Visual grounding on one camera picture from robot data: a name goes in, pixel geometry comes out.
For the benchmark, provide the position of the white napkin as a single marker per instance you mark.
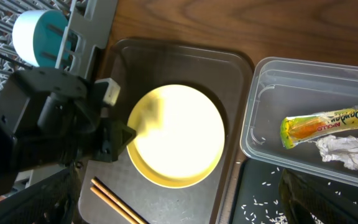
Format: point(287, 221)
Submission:
point(332, 148)

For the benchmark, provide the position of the green snack wrapper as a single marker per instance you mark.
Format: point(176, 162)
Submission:
point(298, 129)

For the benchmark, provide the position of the brown serving tray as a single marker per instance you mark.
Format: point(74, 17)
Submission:
point(140, 66)

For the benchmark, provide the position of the wooden chopstick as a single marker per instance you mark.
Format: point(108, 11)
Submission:
point(96, 182)
point(115, 205)

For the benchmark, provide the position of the rice pile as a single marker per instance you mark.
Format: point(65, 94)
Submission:
point(259, 208)

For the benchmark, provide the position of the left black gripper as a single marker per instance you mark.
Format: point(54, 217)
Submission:
point(42, 113)

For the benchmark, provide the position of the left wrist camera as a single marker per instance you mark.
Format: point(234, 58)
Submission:
point(107, 90)

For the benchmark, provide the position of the clear plastic waste bin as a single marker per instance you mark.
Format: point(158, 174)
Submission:
point(284, 87)

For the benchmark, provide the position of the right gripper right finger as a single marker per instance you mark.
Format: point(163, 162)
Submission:
point(304, 199)

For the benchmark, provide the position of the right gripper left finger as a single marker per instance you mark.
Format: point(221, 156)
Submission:
point(52, 200)

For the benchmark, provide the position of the yellow plate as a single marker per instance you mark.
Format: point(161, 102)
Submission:
point(180, 136)

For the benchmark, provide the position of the black waste tray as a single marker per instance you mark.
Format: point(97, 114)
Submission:
point(253, 186)

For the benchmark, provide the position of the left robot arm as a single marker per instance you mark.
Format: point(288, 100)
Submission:
point(88, 145)

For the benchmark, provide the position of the light blue bowl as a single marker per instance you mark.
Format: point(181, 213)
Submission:
point(37, 36)

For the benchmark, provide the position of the grey plastic dish rack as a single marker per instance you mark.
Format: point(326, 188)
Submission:
point(86, 31)

